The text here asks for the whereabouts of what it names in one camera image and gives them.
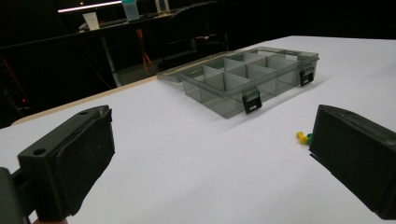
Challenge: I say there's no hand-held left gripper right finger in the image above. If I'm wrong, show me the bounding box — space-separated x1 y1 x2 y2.
308 104 396 221

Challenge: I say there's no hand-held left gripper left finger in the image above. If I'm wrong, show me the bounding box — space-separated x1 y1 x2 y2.
17 105 116 222

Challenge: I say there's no grey translucent organizer box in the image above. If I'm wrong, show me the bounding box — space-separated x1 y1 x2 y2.
156 46 320 119

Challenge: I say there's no white desk leg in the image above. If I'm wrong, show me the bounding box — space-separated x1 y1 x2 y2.
100 36 122 88

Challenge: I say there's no white table cover sheet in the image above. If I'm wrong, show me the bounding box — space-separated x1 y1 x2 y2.
0 35 396 224

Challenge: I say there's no long desk top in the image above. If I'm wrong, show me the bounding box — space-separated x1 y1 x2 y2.
0 1 219 53

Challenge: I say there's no white paper cup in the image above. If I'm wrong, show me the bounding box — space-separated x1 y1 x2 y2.
82 11 101 32

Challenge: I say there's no light strip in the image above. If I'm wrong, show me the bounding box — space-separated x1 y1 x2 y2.
57 0 122 14

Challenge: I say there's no clear container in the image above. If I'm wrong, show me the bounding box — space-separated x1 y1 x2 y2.
154 0 172 15

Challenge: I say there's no orange hanging cord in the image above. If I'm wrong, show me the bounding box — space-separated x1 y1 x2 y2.
135 29 157 77

